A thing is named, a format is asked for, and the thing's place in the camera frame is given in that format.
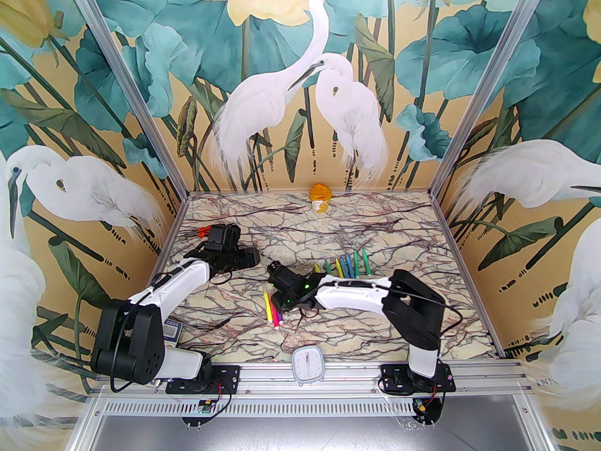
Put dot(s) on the grey calculator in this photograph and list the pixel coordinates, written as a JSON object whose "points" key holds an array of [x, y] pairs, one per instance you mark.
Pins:
{"points": [[171, 331]]}

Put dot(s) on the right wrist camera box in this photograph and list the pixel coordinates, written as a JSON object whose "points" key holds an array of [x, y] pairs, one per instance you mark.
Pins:
{"points": [[276, 271]]}

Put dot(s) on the aluminium frame post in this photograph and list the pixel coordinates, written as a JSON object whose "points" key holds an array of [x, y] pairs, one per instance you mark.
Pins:
{"points": [[127, 82], [493, 82]]}

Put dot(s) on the pink highlighter pen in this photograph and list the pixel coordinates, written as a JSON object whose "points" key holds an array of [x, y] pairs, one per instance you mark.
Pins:
{"points": [[276, 321]]}

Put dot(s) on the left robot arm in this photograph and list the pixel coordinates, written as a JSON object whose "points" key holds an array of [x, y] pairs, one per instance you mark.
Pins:
{"points": [[127, 341]]}

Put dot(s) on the perforated metal strip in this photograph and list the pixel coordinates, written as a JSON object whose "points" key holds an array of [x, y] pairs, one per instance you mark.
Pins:
{"points": [[305, 409]]}

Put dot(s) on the white kitchen timer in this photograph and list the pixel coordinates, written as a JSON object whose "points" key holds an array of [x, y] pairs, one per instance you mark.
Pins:
{"points": [[307, 364]]}

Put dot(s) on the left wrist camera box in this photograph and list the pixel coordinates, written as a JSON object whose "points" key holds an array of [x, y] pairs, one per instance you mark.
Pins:
{"points": [[224, 235]]}

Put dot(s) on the orange lidded cup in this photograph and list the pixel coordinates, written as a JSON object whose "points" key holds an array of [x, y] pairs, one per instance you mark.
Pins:
{"points": [[320, 195]]}

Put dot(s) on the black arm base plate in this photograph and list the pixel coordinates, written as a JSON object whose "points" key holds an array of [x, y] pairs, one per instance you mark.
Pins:
{"points": [[225, 376], [392, 376]]}

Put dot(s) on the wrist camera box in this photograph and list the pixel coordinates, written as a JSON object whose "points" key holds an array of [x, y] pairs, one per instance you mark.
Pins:
{"points": [[224, 235], [276, 271]]}

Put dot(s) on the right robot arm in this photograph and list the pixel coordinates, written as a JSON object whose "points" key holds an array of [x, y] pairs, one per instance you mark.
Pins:
{"points": [[413, 308]]}

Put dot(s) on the aluminium front rail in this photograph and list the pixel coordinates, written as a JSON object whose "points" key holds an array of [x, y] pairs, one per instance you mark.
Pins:
{"points": [[347, 374]]}

